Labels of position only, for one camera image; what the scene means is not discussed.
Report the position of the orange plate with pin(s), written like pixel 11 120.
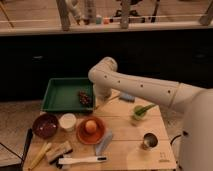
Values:
pixel 91 139

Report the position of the wooden block brush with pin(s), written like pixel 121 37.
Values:
pixel 53 154

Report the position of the dark red bowl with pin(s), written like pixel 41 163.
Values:
pixel 45 126

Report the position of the brown grape bunch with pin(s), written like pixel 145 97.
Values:
pixel 84 98

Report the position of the green spoon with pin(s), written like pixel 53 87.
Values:
pixel 146 109

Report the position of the dark metal cup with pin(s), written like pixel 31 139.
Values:
pixel 149 141

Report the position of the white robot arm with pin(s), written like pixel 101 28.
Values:
pixel 195 103

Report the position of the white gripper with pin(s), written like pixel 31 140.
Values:
pixel 104 95

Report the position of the silver metal fork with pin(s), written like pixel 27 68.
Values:
pixel 102 103

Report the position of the blue sponge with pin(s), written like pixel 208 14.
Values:
pixel 127 97

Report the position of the white handled brush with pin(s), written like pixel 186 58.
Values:
pixel 93 159

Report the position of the white paper cup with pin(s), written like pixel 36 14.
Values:
pixel 68 121

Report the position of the green plastic tray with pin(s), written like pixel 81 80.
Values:
pixel 62 95

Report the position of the black flat tool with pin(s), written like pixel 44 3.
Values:
pixel 27 145

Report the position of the orange fruit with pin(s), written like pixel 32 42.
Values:
pixel 90 126

